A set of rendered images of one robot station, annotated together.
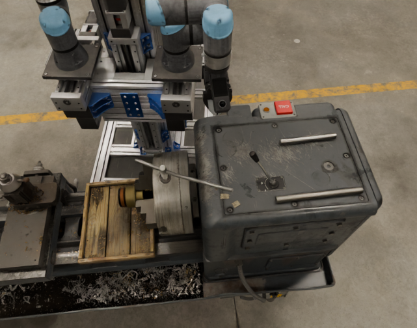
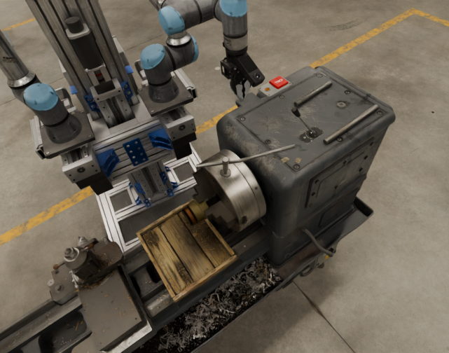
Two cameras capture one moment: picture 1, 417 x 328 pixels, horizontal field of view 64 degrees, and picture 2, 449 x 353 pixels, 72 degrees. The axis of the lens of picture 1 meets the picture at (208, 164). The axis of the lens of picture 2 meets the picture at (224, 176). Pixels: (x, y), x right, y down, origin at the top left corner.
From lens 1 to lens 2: 43 cm
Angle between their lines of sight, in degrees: 14
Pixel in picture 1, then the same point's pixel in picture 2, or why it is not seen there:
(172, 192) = (238, 181)
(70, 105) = (85, 171)
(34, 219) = (111, 285)
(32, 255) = (129, 316)
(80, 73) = (82, 138)
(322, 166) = (337, 106)
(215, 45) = (239, 24)
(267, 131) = (279, 103)
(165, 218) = (243, 207)
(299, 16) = (208, 50)
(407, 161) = not seen: hidden behind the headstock
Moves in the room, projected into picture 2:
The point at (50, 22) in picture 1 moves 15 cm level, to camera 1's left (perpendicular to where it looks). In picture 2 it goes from (39, 97) to (1, 112)
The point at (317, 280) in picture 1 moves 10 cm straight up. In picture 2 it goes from (358, 217) to (363, 208)
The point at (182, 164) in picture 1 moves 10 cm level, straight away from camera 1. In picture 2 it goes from (232, 157) to (216, 142)
